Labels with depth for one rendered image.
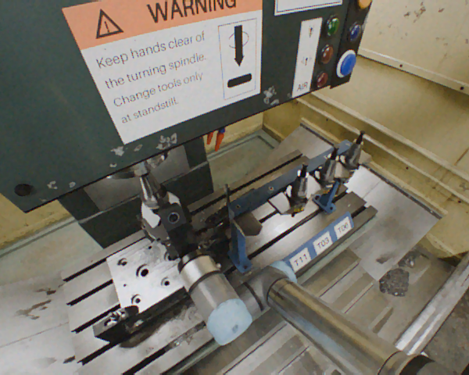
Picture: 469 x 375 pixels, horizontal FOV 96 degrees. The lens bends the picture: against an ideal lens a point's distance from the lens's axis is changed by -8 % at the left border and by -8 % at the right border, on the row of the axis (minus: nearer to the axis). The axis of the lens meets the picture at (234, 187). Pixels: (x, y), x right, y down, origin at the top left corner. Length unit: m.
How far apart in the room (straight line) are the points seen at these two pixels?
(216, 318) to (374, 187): 1.07
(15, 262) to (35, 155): 1.56
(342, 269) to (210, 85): 0.99
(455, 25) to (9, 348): 1.93
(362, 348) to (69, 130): 0.41
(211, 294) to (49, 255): 1.31
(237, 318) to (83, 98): 0.37
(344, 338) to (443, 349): 1.72
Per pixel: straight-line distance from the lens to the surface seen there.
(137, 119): 0.22
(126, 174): 0.42
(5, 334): 1.36
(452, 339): 2.16
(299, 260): 0.85
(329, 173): 0.67
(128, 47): 0.21
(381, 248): 1.23
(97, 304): 0.96
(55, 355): 1.26
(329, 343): 0.42
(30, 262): 1.70
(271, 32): 0.27
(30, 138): 0.22
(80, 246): 1.56
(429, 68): 1.11
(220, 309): 0.43
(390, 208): 1.29
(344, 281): 1.11
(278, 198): 0.62
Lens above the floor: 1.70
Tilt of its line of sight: 49 degrees down
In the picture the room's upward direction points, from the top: 4 degrees counter-clockwise
